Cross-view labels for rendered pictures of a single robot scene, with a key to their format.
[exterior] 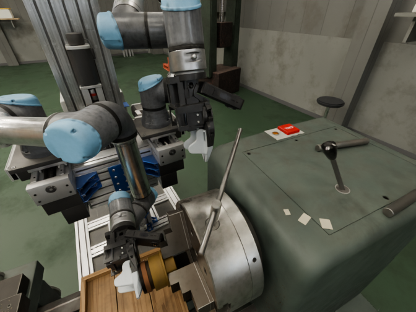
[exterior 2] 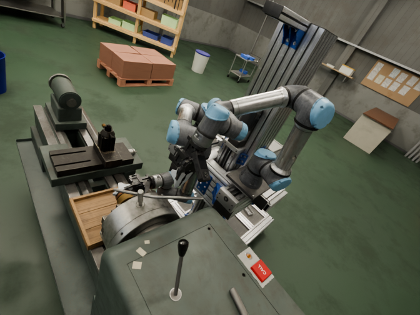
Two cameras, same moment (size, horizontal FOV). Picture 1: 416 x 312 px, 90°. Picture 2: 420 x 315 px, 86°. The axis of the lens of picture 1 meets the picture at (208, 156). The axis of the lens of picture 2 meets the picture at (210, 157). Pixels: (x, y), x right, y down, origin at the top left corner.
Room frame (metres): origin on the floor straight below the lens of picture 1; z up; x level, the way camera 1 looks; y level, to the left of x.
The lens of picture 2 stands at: (0.18, -0.61, 1.97)
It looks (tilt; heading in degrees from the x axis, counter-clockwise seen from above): 34 degrees down; 61
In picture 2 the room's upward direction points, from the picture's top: 25 degrees clockwise
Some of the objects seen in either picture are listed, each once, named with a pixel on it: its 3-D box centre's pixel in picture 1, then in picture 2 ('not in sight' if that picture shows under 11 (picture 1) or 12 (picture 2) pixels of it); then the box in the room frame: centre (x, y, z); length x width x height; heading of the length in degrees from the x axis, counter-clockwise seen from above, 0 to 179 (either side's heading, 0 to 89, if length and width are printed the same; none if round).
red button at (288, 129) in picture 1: (288, 129); (260, 270); (0.73, -0.32, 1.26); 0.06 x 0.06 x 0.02; 25
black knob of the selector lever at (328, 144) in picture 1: (329, 150); (182, 247); (0.40, -0.28, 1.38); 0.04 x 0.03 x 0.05; 115
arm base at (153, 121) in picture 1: (155, 113); (253, 174); (0.99, 0.27, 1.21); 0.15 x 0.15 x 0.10
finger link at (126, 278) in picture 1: (127, 279); (121, 187); (0.24, 0.20, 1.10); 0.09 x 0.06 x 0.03; 24
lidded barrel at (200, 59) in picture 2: not in sight; (200, 62); (2.30, 6.29, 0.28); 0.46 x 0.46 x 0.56
